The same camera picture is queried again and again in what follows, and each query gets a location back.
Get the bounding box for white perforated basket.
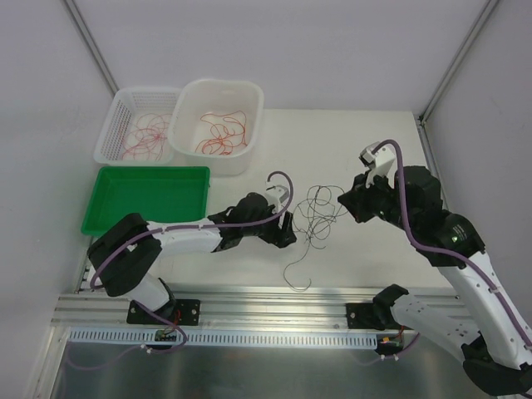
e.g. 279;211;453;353
93;86;180;166

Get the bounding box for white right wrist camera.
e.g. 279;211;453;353
359;142;396;188

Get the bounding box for aluminium frame post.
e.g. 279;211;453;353
418;0;501;127
62;0;119;96

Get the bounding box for right aluminium frame post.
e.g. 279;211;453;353
418;0;501;127

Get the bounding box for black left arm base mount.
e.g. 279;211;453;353
126;299;201;327

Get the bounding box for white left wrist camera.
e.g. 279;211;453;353
264;185;290;211

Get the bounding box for green plastic tray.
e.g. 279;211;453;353
81;166;210;237

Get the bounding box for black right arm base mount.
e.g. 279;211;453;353
345;303;401;331

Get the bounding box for white plastic tub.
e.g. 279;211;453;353
167;79;264;176

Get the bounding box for pink cable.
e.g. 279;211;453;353
123;111;174;161

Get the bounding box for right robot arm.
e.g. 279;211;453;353
337;166;531;397

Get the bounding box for left aluminium frame post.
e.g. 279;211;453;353
62;0;119;96

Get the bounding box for red cable in basket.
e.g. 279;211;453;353
120;132;168;160

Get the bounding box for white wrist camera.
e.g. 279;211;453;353
359;142;396;188
264;185;290;211

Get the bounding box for aluminium extrusion rail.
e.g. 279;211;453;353
53;284;470;333

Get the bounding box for orange cable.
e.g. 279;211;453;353
195;120;246;157
195;108;250;157

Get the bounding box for white slotted cable duct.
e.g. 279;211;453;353
69;328;377;350

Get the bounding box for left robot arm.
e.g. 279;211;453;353
87;187;296;323

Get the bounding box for black white-striped cable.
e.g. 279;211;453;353
283;185;348;293

